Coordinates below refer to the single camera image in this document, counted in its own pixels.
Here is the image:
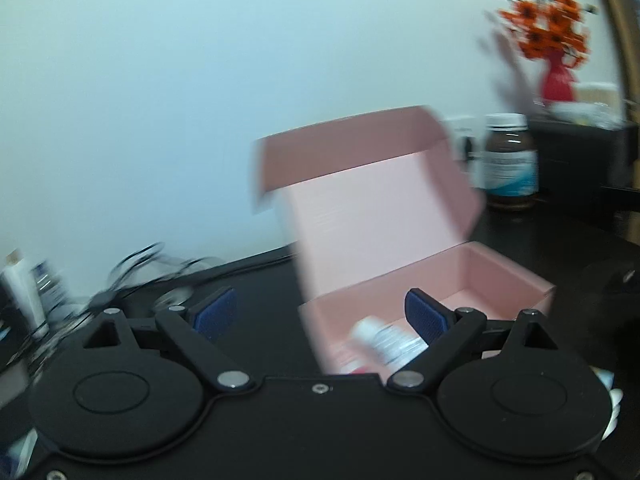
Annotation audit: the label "white red tube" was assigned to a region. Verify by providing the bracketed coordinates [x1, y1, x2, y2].
[349, 316, 428, 373]

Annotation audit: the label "pink cardboard box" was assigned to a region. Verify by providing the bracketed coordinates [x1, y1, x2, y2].
[257, 106, 554, 377]

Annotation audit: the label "clear small bottle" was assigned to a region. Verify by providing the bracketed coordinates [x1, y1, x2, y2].
[32, 261, 67, 322]

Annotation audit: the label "brown supplement bottle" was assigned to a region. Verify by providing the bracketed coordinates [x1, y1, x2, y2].
[482, 113, 538, 209]

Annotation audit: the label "white squeeze tube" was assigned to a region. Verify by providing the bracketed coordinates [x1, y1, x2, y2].
[1, 249, 48, 339]

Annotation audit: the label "black appliance box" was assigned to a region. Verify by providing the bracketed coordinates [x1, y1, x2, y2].
[528, 117, 639, 244]

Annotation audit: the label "red vase orange flowers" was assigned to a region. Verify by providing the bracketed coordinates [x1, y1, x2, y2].
[498, 0, 599, 104]

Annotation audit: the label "tangled black cables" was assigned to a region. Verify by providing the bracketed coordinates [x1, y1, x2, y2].
[49, 242, 302, 321]

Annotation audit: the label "white wall socket strip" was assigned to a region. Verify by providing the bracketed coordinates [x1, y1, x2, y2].
[444, 115, 485, 180]

